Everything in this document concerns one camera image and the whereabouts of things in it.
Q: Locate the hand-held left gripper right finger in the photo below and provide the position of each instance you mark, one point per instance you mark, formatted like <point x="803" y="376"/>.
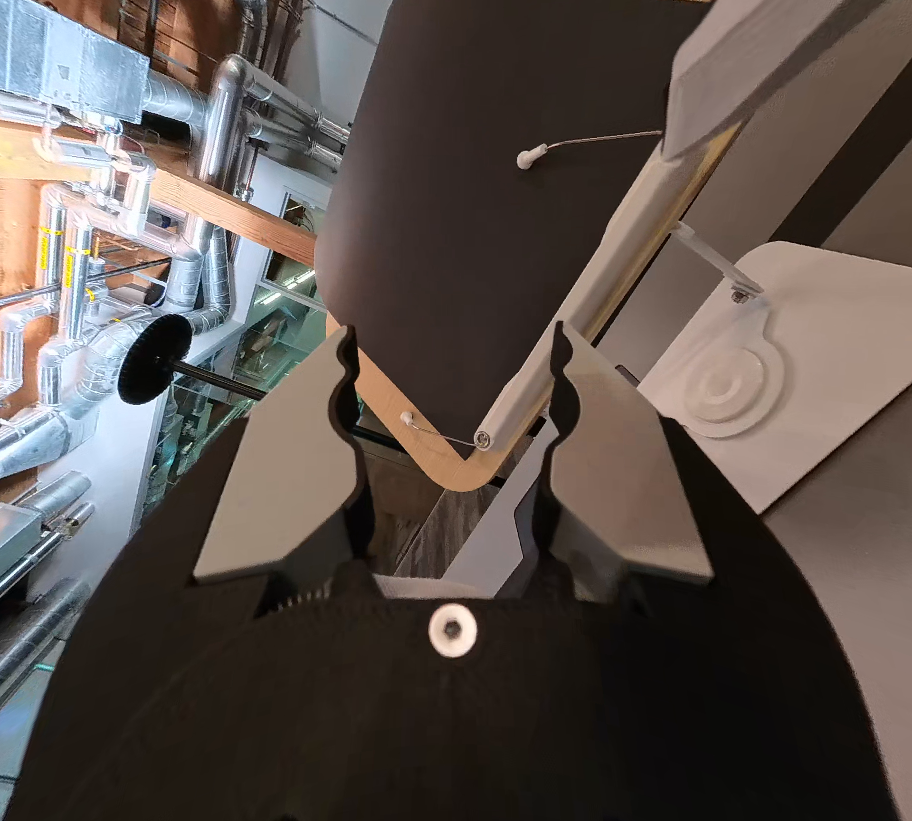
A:
<point x="620" y="486"/>

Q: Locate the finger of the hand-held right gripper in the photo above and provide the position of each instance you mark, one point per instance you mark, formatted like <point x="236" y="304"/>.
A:
<point x="784" y="1"/>

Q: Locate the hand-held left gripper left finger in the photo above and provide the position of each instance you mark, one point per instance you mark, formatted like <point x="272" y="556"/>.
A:
<point x="285" y="479"/>

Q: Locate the black pole stand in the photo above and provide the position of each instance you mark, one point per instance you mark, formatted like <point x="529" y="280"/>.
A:
<point x="153" y="361"/>

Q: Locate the wooden ceiling beam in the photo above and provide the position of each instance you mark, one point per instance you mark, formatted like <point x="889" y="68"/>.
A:
<point x="235" y="219"/>

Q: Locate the silver ceiling pipe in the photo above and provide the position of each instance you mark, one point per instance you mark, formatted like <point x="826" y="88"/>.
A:
<point x="299" y="144"/>
<point x="299" y="105"/>

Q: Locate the shiny silver pipe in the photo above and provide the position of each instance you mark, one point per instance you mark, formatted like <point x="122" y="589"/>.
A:
<point x="224" y="115"/>

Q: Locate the slim silver spiral duct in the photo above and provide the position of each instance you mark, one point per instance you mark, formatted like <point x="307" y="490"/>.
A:
<point x="50" y="507"/>

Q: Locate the large silver spiral duct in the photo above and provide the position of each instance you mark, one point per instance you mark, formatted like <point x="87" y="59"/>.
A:
<point x="43" y="621"/>

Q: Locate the rectangular silver duct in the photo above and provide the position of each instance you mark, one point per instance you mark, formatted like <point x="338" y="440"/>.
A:
<point x="71" y="58"/>

